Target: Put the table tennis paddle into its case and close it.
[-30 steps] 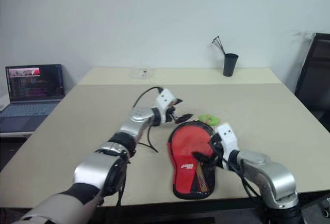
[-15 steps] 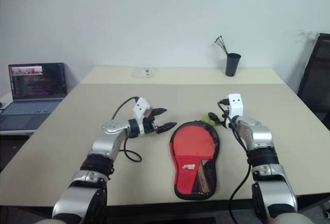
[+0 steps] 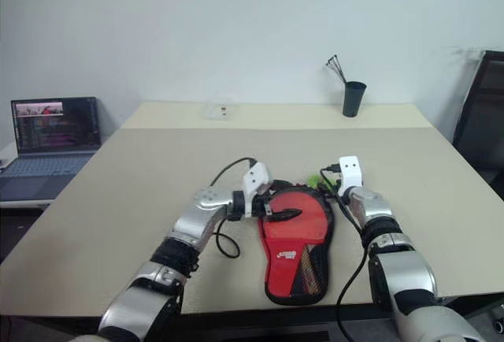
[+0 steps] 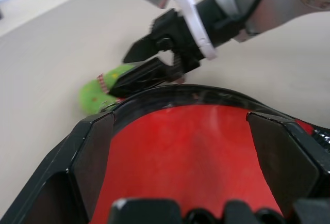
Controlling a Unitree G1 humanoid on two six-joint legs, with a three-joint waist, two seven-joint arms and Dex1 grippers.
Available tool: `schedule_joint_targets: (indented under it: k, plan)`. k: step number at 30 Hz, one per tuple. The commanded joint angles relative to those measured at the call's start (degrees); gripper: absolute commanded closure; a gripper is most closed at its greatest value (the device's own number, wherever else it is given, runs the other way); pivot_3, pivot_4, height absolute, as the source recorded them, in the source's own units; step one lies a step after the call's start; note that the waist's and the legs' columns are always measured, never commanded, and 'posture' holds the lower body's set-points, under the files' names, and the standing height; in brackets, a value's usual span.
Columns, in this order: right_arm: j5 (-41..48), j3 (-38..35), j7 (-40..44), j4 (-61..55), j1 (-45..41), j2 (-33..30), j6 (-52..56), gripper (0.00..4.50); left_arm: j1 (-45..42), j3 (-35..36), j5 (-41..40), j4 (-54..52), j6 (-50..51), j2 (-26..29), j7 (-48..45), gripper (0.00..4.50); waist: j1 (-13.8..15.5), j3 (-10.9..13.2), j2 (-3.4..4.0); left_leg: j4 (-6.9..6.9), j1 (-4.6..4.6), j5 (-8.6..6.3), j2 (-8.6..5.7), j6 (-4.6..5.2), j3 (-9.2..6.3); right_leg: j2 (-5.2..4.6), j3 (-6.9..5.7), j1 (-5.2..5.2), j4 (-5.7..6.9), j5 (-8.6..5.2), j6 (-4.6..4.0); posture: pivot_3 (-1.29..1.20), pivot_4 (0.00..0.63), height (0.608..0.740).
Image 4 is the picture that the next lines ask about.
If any green fabric zipper charm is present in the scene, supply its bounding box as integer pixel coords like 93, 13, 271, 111
78, 63, 136, 115

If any red table tennis paddle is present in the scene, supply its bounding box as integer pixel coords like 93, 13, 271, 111
99, 104, 315, 221

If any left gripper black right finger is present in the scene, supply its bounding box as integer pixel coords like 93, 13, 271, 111
245, 111, 330, 217

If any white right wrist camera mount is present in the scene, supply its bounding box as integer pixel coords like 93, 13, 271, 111
123, 0, 218, 61

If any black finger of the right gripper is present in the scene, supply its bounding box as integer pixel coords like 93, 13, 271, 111
108, 56, 186, 99
122, 36, 158, 65

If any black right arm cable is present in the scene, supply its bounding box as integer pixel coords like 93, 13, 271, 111
213, 0, 282, 28

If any black paddle case clear window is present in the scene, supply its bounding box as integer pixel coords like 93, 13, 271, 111
84, 83, 330, 155

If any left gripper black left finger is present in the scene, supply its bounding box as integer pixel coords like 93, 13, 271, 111
5, 110, 116, 224

